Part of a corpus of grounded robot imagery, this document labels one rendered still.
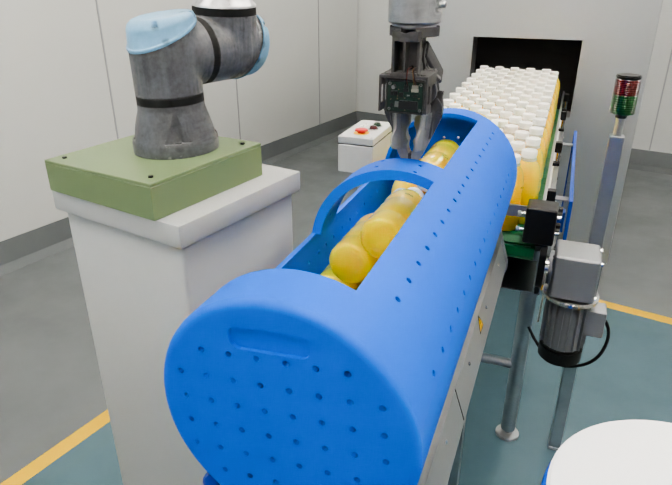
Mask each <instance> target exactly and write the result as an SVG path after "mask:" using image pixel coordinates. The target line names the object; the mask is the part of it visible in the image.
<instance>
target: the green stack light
mask: <svg viewBox="0 0 672 485"><path fill-rule="evenodd" d="M638 98H639V95H638V96H620V95H615V94H613V93H612V97H611V103H610V107H609V113H611V114H615V115H623V116H630V115H634V114H635V111H636V107H637V102H638Z"/></svg>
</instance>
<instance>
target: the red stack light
mask: <svg viewBox="0 0 672 485"><path fill-rule="evenodd" d="M641 83H642V79H641V80H622V79H618V78H617V77H616V78H615V81H614V87H613V92H612V93H613V94H615V95H620V96H638V95H639V92H640V87H641Z"/></svg>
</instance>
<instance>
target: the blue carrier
mask: <svg viewBox="0 0 672 485"><path fill-rule="evenodd" d="M443 136H445V138H444V137H443ZM457 136H459V138H458V137H457ZM441 139H450V140H453V141H454V142H456V143H457V144H458V145H459V148H458V149H457V151H456V152H455V153H454V155H453V156H452V158H451V159H450V160H449V162H448V163H447V165H446V166H445V167H444V169H442V168H440V167H438V166H436V165H433V164H430V163H427V162H424V161H420V160H415V159H408V158H400V156H399V154H398V152H397V149H392V148H391V145H390V147H389V149H388V152H387V155H386V158H385V159H384V160H380V161H376V162H373V163H370V164H368V165H366V166H364V167H362V168H360V169H358V170H357V171H355V172H354V173H353V174H351V175H350V176H349V177H348V178H347V179H345V180H344V181H343V182H342V183H341V184H340V185H339V186H337V187H336V188H335V189H334V190H333V191H332V192H331V193H330V194H329V195H328V196H327V198H326V199H325V200H324V202H323V203H322V205H321V207H320V209H319V211H318V213H317V215H316V218H315V222H314V226H313V231H312V233H311V234H310V235H309V236H308V237H307V238H306V239H305V240H304V241H303V242H302V243H301V244H300V245H299V246H298V247H297V248H296V249H295V250H294V251H293V252H292V253H291V254H290V255H288V256H287V257H286V258H285V259H284V260H283V261H282V262H281V263H280V264H279V265H278V266H277V267H276V268H275V269H266V270H259V271H255V272H251V273H248V274H245V275H242V276H240V277H237V278H235V279H233V280H232V281H230V282H228V283H227V284H225V285H224V286H223V287H221V288H220V289H219V290H218V291H217V292H216V293H214V294H213V295H212V296H211V297H210V298H209V299H208V300H206V301H205V302H204V303H203V304H202V305H201V306H199V307H198V308H197V309H196V310H195V311H194V312H193V313H191V314H190V315H189V316H188V317H187V318H186V319H185V320H184V321H183V322H182V324H181V325H180V326H179V327H178V329H177V330H176V332H175V334H174V335H173V337H172V339H171V341H170V344H169V347H168V350H167V353H166V358H165V364H164V387H165V394H166V399H167V403H168V406H169V410H170V413H171V415H172V418H173V421H174V423H175V425H176V427H177V429H178V431H179V433H180V435H181V437H182V439H183V440H184V442H185V444H186V445H187V447H188V448H189V450H190V451H191V453H192V454H193V455H194V457H195V458H196V459H197V461H198V462H199V463H200V464H201V465H202V466H203V468H204V469H205V470H206V471H207V472H208V473H209V474H210V475H211V476H212V477H213V478H214V479H215V480H216V481H217V482H218V483H219V484H220V485H417V484H418V482H419V479H420V476H421V473H422V470H423V467H424V464H425V461H426V458H427V455H428V452H429V449H430V445H431V442H432V439H433V436H434V433H435V430H436V427H437V424H438V421H439V418H440V415H441V412H442V409H443V406H444V403H445V400H446V396H447V393H448V390H449V387H450V384H451V381H452V378H453V375H454V372H455V369H456V366H457V363H458V360H459V357H460V354H461V351H462V348H463V345H464V341H465V338H466V335H467V332H468V329H469V326H470V323H471V320H472V317H473V314H474V311H475V308H476V305H477V302H478V299H479V296H480V292H481V289H482V286H483V283H484V280H485V277H486V274H487V271H488V268H489V265H490V262H491V259H492V256H493V253H494V250H495V247H496V244H497V240H498V237H499V234H500V231H501V228H502V225H503V222H504V219H505V216H506V213H507V210H508V207H509V204H510V201H511V198H512V195H513V192H514V188H515V185H516V180H517V163H516V157H515V154H514V151H513V148H512V146H511V144H510V142H509V140H508V138H507V137H506V135H505V134H504V133H503V132H502V130H501V129H500V128H499V127H498V126H497V125H496V124H494V123H493V122H492V121H491V120H489V119H488V118H486V117H484V116H482V115H480V114H478V113H476V112H473V111H470V110H466V109H460V108H444V111H443V116H442V118H441V121H440V123H439V125H438V127H437V129H436V131H435V132H434V134H433V136H432V138H431V140H430V142H429V144H428V146H427V148H426V149H425V151H424V153H423V155H422V156H421V158H422V157H423V156H424V155H425V154H426V153H427V151H428V150H429V149H430V148H431V147H432V146H433V144H434V143H435V142H437V141H439V140H441ZM395 180H397V181H404V182H408V183H412V184H415V185H418V186H420V187H423V188H425V189H427V190H428V191H427V192H426V194H425V195H424V197H423V198H422V199H421V201H420V202H419V204H418V205H417V206H416V208H415V209H414V211H413V212H412V213H411V215H410V216H409V218H408V219H407V220H406V222H405V223H404V225H403V226H402V227H401V229H400V230H399V231H398V233H397V234H396V236H395V237H394V238H393V240H392V241H391V243H390V244H389V245H388V247H387V248H386V250H385V251H384V252H383V254H382V255H381V257H380V258H379V259H378V261H377V262H376V264H375V265H374V266H373V268H372V269H371V271H370V272H369V273H368V275H367V276H366V277H365V279H364V280H363V282H362V283H361V284H360V286H359V287H358V289H357V290H354V289H352V288H350V287H348V286H346V285H344V284H342V283H340V282H338V281H335V280H333V279H330V278H328V277H325V276H322V275H320V274H321V273H322V271H324V269H325V268H326V267H327V266H328V265H329V256H330V253H331V251H332V249H333V248H334V247H335V246H336V245H337V244H338V242H339V241H340V240H341V239H342V238H343V237H344V236H345V235H346V234H347V233H348V231H349V230H350V229H351V228H352V227H353V226H354V225H355V224H356V223H357V222H358V221H359V219H360V218H362V217H363V216H365V215H367V214H369V213H373V212H375V211H376V210H377V209H378V208H379V206H380V205H381V204H382V203H383V202H384V201H385V199H386V198H387V197H388V196H389V195H390V194H391V188H392V185H393V183H394V181H395ZM362 184H363V185H362ZM359 185H361V186H360V187H359V188H358V189H357V190H356V191H355V192H354V193H353V194H352V195H351V196H350V197H349V198H348V199H347V200H346V201H345V202H344V203H343V204H342V205H341V206H340V207H339V205H340V203H341V201H342V199H343V198H344V196H345V195H346V193H347V192H348V191H350V190H351V189H353V188H355V187H357V186H359Z"/></svg>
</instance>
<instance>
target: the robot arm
mask: <svg viewBox="0 0 672 485"><path fill-rule="evenodd" d="M446 7H447V2H446V1H442V0H389V7H388V21H389V23H392V25H390V30H389V35H390V36H392V56H391V68H390V69H389V70H387V71H385V72H383V73H381V74H379V100H378V111H381V110H382V109H384V112H385V115H386V118H387V120H388V122H389V124H390V126H391V128H392V135H391V140H390V144H391V148H392V149H397V152H398V154H399V156H400V158H408V159H415V160H419V159H420V158H421V156H422V155H423V153H424V151H425V149H426V148H427V146H428V144H429V142H430V140H431V138H432V136H433V134H434V132H435V131H436V129H437V127H438V125H439V123H440V121H441V118H442V116H443V111H444V101H443V95H444V91H441V90H440V87H439V83H441V82H442V77H443V68H442V66H441V64H440V62H439V60H438V58H437V56H436V54H435V52H434V51H433V49H432V47H431V45H430V43H429V41H426V38H427V37H437V36H439V34H440V26H439V25H437V24H439V23H440V22H441V20H442V8H446ZM264 25H265V22H264V20H263V19H262V18H261V17H260V16H259V15H257V14H256V4H255V3H254V2H253V0H193V2H192V10H190V9H171V10H165V11H157V12H151V13H147V14H143V15H139V16H136V17H134V18H132V19H131V20H129V22H128V23H127V24H126V28H125V31H126V39H127V44H126V50H127V52H128V54H129V60H130V66H131V73H132V79H133V85H134V91H135V97H136V103H137V115H136V122H135V135H134V136H133V139H132V144H133V150H134V154H135V155H136V156H138V157H141V158H145V159H152V160H176V159H185V158H192V157H197V156H201V155H204V154H207V153H210V152H212V151H214V150H216V149H217V148H218V147H219V138H218V132H217V130H216V129H215V128H214V125H213V123H212V120H211V117H210V115H209V112H208V110H207V108H206V105H205V100H204V92H203V84H207V83H213V82H218V81H223V80H229V79H240V78H243V77H245V76H247V75H251V74H253V73H255V72H257V71H258V70H259V69H260V68H261V67H262V66H263V65H264V63H265V61H266V59H267V57H268V53H269V48H270V36H269V31H268V28H267V27H265V26H264ZM382 84H383V97H382V101H381V90H382ZM385 85H386V99H385ZM411 114H414V115H417V116H415V118H414V126H415V129H416V136H415V138H414V140H413V145H414V148H413V151H411V149H410V146H409V142H410V139H411V138H410V135H409V132H408V129H409V125H410V123H411V117H412V116H411Z"/></svg>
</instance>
